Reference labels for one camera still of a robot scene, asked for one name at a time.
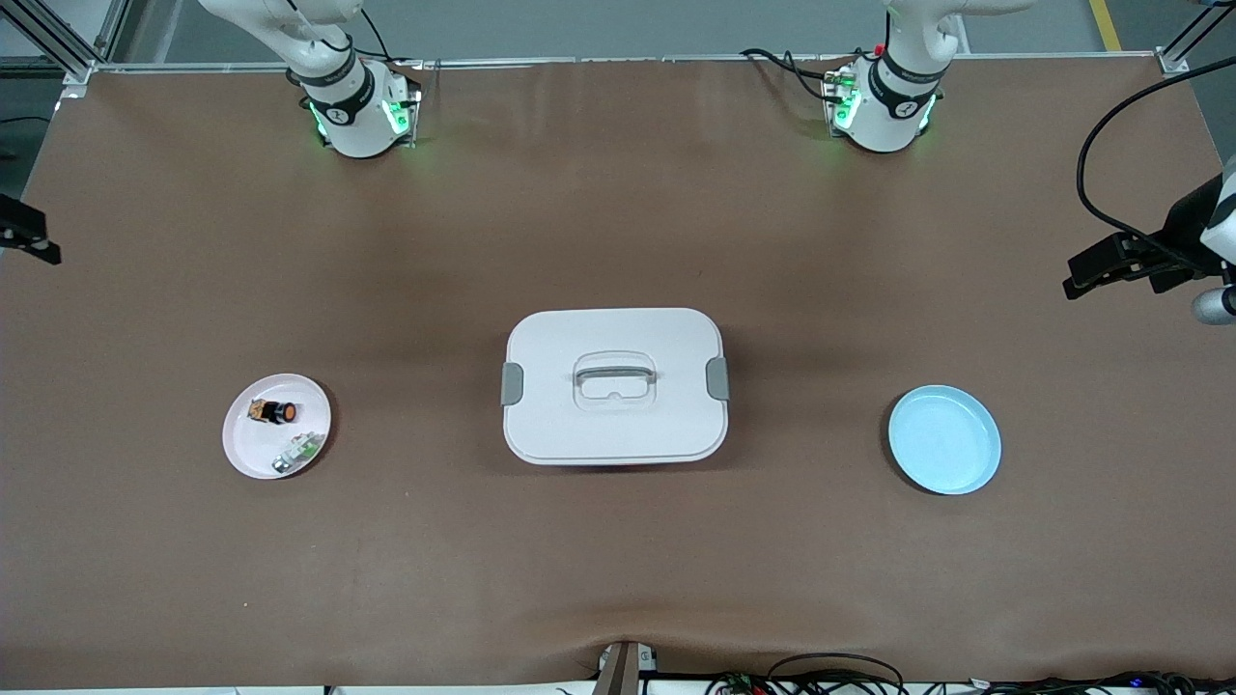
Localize black looped cable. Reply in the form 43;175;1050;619
768;653;905;695

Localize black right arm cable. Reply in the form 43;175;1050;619
359;8;392;64

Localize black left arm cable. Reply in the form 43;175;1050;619
1076;56;1236;276

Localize grey box lid handle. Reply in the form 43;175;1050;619
574;355;658;387

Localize light blue round plate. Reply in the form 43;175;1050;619
888;385;1002;496

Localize metal table edge bracket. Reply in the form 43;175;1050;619
594;640;660;695

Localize pink round plate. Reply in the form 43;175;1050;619
222;374;332;481

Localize black cables at arm base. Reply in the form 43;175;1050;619
742;48;851;102

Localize white lidded storage box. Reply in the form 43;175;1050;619
500;308;731;467

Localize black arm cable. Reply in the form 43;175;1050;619
359;8;392;64
1076;56;1236;276

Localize green and silver switch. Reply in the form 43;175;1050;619
272;434;324;476

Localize aluminium frame post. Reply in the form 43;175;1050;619
1157;0;1236;76
0;0;131;83

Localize tangled cable bundle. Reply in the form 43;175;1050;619
705;669;1236;695

